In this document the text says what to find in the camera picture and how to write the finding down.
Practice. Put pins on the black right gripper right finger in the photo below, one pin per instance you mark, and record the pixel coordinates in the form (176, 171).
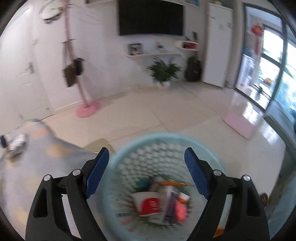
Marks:
(233, 210)

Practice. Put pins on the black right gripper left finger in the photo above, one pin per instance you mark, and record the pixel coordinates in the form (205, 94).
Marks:
(47, 219)

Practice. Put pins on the pink plastic bag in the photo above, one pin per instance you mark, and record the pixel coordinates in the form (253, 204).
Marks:
(181, 212)

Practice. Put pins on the white blue milk carton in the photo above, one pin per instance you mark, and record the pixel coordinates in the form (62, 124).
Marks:
(167, 198)

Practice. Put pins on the orange snack packet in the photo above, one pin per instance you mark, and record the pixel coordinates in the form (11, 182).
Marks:
(172, 183)

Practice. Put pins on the white red paper cup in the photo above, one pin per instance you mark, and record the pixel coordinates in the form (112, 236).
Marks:
(146, 203)

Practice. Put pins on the patterned round tablecloth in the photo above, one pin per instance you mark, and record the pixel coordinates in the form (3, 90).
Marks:
(44, 153)

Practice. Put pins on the crumpled patterned wrapper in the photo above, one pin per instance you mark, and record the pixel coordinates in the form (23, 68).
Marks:
(15, 143)

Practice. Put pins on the pink floor mat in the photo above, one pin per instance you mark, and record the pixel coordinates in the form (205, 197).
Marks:
(240, 124)

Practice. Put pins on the teal plastic waste basket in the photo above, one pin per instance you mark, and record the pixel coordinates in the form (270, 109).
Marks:
(133, 168)

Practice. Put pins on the pink coat rack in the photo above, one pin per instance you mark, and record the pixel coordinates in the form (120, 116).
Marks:
(87, 108)

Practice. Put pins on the white door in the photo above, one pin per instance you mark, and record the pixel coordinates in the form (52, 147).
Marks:
(21, 79)

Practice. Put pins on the brown hanging bag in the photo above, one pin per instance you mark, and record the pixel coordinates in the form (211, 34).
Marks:
(69, 70)

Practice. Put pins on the black hanging bag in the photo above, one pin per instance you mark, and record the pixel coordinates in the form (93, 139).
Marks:
(78, 63)

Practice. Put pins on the black guitar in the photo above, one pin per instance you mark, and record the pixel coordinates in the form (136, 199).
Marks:
(194, 70)

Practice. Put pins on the green potted plant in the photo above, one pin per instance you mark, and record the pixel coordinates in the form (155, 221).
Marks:
(162, 73)

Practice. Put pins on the red chinese knot decoration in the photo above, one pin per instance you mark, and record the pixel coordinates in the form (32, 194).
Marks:
(257, 30)

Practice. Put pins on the framed butterfly picture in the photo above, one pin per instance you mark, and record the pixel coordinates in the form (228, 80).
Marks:
(135, 49)

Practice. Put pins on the white refrigerator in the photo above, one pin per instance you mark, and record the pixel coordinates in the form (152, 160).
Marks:
(219, 40)

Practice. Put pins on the white wall shelf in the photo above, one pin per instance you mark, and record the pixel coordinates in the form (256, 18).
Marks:
(179, 44)

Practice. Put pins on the round wall clock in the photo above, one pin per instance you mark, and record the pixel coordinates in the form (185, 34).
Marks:
(51, 9)

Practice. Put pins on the black wall television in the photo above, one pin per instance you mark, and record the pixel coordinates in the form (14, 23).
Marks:
(150, 17)

